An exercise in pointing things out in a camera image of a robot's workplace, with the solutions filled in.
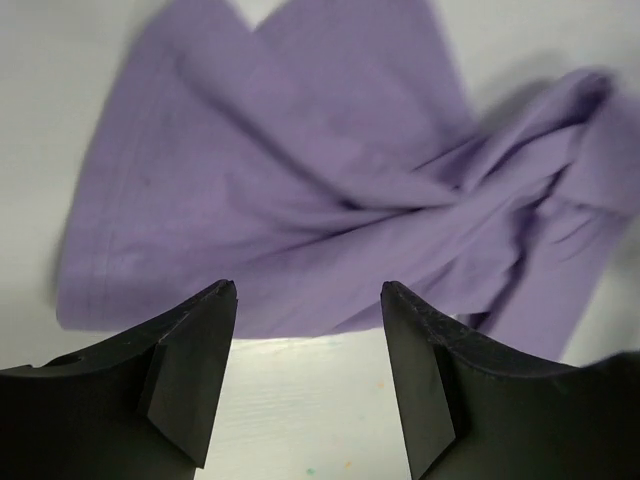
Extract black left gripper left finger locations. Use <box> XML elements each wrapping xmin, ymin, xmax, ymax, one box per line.
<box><xmin>1</xmin><ymin>280</ymin><xmax>237</xmax><ymax>479</ymax></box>

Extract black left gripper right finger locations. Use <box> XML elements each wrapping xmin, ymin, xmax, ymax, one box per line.
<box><xmin>381</xmin><ymin>282</ymin><xmax>639</xmax><ymax>479</ymax></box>

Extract purple t shirt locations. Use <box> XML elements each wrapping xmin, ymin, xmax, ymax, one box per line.
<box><xmin>57</xmin><ymin>1</ymin><xmax>639</xmax><ymax>360</ymax></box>

